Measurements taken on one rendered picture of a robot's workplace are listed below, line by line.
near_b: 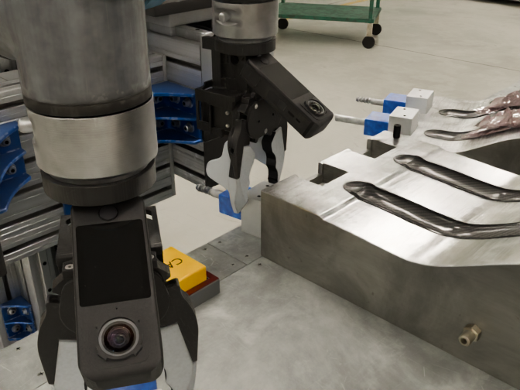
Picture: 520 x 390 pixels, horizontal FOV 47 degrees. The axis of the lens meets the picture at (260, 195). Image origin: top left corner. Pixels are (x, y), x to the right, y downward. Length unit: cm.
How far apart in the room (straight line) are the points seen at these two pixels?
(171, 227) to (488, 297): 191
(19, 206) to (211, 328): 45
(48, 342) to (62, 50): 20
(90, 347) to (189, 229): 204
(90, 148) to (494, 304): 38
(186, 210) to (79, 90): 218
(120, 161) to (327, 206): 35
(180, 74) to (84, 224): 67
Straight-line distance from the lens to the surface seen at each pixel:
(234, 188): 73
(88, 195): 37
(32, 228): 101
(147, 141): 37
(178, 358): 46
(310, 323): 64
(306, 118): 67
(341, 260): 65
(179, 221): 243
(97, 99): 35
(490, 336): 60
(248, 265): 72
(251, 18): 68
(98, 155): 36
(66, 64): 34
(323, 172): 77
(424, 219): 68
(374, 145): 85
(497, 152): 91
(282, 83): 69
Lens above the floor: 121
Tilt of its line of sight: 28 degrees down
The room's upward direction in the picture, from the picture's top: straight up
